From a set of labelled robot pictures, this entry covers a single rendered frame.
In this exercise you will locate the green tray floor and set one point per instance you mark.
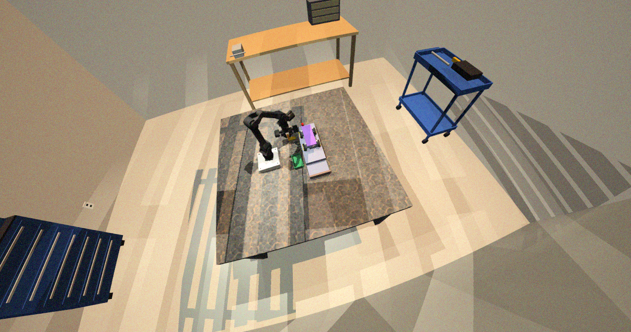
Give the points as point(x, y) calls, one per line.
point(297, 161)

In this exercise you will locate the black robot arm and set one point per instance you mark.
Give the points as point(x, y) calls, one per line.
point(252, 124)

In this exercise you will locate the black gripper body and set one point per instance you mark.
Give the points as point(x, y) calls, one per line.
point(285, 130)

